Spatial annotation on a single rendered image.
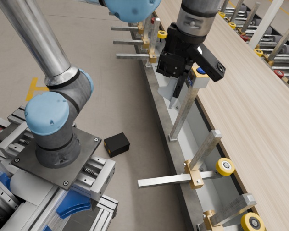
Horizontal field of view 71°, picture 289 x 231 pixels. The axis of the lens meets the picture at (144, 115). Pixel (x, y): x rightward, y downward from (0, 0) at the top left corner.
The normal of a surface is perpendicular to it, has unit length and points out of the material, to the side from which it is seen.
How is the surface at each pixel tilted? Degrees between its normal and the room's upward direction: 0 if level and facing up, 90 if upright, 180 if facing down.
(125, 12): 90
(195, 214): 0
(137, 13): 88
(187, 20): 90
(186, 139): 0
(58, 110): 8
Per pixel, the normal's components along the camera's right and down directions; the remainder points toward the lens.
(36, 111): 0.11, -0.55
